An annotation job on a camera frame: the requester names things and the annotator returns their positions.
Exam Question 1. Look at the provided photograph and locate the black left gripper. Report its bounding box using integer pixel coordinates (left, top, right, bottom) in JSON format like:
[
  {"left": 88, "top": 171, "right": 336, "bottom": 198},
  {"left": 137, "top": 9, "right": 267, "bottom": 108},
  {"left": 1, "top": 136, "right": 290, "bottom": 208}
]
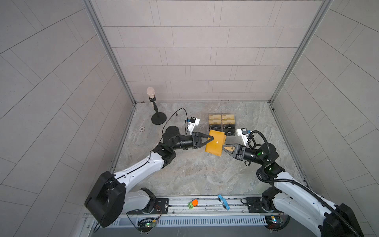
[{"left": 169, "top": 134, "right": 211, "bottom": 151}]

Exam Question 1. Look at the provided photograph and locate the yellow leather card holder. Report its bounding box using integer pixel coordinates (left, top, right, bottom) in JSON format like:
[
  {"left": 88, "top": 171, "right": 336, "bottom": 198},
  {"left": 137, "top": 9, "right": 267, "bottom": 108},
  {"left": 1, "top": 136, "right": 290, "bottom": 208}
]
[{"left": 205, "top": 130, "right": 227, "bottom": 157}]

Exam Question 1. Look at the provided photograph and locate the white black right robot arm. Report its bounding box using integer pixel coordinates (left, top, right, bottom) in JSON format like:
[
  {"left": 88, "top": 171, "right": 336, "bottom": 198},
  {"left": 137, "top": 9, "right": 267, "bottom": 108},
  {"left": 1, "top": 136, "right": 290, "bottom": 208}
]
[{"left": 223, "top": 143, "right": 363, "bottom": 237}]

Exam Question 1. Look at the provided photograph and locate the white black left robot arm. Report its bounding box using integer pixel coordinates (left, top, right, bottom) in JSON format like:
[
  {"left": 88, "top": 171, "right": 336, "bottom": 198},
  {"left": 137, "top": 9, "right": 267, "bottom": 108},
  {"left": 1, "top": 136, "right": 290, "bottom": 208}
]
[{"left": 84, "top": 126, "right": 214, "bottom": 228}]

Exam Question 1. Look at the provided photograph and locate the black VIP card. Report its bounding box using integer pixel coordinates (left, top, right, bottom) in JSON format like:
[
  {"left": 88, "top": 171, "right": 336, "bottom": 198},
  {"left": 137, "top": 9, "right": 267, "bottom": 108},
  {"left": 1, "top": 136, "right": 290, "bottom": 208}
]
[
  {"left": 209, "top": 124, "right": 222, "bottom": 131},
  {"left": 225, "top": 129, "right": 235, "bottom": 136},
  {"left": 223, "top": 124, "right": 235, "bottom": 130}
]

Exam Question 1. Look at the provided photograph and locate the gold VIP card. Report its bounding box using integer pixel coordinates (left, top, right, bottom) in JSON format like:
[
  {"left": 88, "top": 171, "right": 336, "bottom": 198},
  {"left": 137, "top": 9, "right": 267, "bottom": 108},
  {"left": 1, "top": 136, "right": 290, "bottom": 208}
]
[
  {"left": 208, "top": 119, "right": 222, "bottom": 125},
  {"left": 222, "top": 119, "right": 235, "bottom": 125},
  {"left": 222, "top": 114, "right": 235, "bottom": 120},
  {"left": 208, "top": 114, "right": 222, "bottom": 120}
]

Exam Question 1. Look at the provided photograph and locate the clear acrylic card display stand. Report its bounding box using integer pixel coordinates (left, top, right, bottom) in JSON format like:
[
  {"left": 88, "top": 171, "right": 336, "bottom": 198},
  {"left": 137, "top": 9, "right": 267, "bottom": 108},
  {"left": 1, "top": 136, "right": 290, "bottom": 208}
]
[{"left": 208, "top": 114, "right": 236, "bottom": 137}]

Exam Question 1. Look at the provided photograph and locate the black microphone stand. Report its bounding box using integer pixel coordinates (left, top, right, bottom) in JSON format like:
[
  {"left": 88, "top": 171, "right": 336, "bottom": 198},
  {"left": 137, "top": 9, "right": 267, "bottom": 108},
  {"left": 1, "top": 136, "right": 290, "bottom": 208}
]
[{"left": 147, "top": 87, "right": 167, "bottom": 125}]

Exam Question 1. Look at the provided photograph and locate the green orange connector block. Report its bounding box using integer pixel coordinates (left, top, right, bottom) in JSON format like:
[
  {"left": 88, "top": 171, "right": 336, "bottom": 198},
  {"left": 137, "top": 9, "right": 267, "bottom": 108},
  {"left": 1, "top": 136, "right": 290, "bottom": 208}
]
[{"left": 188, "top": 199, "right": 198, "bottom": 209}]

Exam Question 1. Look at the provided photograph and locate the right green circuit board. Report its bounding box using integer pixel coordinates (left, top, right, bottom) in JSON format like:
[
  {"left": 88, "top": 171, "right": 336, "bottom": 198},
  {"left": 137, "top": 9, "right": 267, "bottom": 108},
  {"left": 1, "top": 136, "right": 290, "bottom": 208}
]
[{"left": 265, "top": 215, "right": 283, "bottom": 230}]

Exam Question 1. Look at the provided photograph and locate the green circuit board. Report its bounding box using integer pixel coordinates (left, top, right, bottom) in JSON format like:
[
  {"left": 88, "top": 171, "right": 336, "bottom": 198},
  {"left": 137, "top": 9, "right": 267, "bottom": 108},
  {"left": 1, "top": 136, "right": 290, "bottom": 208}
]
[
  {"left": 265, "top": 215, "right": 283, "bottom": 230},
  {"left": 137, "top": 218, "right": 158, "bottom": 233}
]

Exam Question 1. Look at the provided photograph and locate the left green circuit board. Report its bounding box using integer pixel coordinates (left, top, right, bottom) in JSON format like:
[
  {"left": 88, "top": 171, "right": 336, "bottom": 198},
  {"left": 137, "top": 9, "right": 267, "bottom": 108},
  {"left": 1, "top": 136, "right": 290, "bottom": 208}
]
[{"left": 137, "top": 218, "right": 158, "bottom": 233}]

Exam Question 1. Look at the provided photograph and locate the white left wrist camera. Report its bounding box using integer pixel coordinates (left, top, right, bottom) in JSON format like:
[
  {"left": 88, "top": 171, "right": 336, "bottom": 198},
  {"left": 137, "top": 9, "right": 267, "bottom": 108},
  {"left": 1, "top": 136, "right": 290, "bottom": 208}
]
[{"left": 187, "top": 117, "right": 200, "bottom": 135}]

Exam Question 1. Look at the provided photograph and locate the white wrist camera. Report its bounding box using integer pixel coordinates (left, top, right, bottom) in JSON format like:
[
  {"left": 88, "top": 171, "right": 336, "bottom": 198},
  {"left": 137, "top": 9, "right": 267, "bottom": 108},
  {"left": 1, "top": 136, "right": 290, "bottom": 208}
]
[
  {"left": 187, "top": 117, "right": 200, "bottom": 135},
  {"left": 236, "top": 128, "right": 251, "bottom": 147}
]

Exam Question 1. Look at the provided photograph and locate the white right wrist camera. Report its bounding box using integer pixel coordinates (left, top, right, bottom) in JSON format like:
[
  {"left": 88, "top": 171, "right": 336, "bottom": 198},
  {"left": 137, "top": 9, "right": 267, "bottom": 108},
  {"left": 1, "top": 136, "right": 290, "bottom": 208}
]
[{"left": 236, "top": 128, "right": 251, "bottom": 147}]

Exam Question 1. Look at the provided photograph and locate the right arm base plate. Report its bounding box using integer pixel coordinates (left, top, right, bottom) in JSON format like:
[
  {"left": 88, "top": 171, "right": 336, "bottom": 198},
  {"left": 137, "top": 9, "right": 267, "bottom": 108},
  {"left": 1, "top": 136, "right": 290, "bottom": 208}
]
[{"left": 241, "top": 197, "right": 280, "bottom": 213}]

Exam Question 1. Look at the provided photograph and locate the aluminium front rail frame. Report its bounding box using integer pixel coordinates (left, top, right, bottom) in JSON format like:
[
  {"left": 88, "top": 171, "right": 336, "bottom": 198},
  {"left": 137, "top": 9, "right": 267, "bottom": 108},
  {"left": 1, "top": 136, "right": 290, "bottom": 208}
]
[{"left": 82, "top": 194, "right": 332, "bottom": 229}]

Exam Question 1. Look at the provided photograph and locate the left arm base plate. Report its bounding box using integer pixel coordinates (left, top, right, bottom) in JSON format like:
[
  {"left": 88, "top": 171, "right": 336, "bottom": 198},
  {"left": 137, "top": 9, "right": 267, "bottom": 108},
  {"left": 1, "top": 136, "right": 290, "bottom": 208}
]
[{"left": 128, "top": 198, "right": 169, "bottom": 215}]

